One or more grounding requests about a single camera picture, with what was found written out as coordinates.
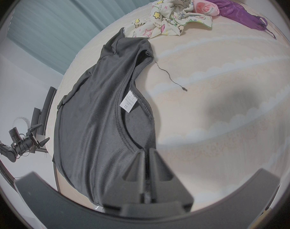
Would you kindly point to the black T-shirt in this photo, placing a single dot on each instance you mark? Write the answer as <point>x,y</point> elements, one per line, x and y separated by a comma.
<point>94,127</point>

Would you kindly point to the purple garment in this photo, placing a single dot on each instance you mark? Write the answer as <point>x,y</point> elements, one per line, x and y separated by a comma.
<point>233,9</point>

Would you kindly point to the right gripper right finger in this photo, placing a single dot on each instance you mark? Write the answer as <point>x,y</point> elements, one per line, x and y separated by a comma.
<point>166,187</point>

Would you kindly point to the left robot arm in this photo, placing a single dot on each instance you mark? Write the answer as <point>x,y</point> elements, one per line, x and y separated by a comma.
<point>6,150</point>

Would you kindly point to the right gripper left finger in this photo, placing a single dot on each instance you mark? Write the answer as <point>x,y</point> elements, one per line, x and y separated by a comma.
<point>130,187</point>

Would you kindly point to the dark grey dressing table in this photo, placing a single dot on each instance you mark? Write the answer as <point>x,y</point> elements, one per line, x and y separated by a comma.
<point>35,117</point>

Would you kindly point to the pink garment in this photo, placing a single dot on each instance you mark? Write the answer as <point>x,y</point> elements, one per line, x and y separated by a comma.
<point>204,8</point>

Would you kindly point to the white printed garment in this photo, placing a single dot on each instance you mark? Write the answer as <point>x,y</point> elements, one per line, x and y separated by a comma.
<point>168,20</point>

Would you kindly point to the dark grey chest of drawers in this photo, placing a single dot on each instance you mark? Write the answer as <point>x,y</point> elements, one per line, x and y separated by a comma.
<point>50,104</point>

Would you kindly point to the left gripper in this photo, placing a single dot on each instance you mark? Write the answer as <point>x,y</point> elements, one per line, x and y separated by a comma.
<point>31,143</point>

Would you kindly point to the round white framed mirror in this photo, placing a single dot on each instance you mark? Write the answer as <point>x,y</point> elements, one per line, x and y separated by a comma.
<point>19,120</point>

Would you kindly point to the bed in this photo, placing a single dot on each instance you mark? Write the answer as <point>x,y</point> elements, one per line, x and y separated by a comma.
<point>219,56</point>

